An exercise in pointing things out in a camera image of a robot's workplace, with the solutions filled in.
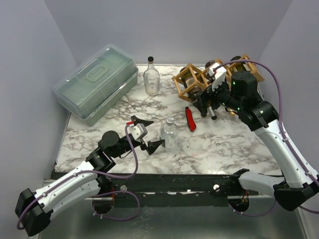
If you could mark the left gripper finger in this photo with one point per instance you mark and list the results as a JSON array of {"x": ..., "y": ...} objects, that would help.
[
  {"x": 153, "y": 146},
  {"x": 137, "y": 121}
]

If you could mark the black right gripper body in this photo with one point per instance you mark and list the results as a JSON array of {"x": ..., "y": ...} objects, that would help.
[{"x": 205, "y": 97}]

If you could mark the clear glass bottle blue cap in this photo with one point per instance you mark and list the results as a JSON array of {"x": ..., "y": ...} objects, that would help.
[{"x": 169, "y": 133}]

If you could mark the dark red wine bottle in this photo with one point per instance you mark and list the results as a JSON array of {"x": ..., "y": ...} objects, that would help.
[{"x": 209, "y": 66}]

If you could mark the green wine bottle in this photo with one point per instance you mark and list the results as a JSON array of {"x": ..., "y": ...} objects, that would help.
[{"x": 239, "y": 66}]

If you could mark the clear flask bottle black cap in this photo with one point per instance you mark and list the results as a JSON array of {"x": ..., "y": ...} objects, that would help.
[{"x": 151, "y": 78}]

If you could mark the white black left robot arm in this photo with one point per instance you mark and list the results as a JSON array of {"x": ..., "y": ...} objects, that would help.
[{"x": 91, "y": 178}]

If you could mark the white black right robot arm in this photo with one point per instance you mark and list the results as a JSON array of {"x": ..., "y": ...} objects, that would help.
[{"x": 300, "y": 181}]

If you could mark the wooden wine rack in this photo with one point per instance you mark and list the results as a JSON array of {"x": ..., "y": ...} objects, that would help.
[{"x": 192, "y": 79}]

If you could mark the red black corkscrew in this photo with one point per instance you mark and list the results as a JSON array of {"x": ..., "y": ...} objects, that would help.
[{"x": 190, "y": 121}]

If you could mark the green plastic toolbox clear lid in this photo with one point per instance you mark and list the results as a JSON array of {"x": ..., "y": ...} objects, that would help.
[{"x": 92, "y": 88}]

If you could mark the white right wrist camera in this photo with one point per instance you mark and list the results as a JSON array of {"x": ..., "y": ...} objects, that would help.
[{"x": 218, "y": 75}]

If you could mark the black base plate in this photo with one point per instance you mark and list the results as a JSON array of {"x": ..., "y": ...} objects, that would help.
[{"x": 124, "y": 198}]

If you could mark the aluminium rail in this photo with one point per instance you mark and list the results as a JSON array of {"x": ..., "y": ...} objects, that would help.
[{"x": 229, "y": 185}]

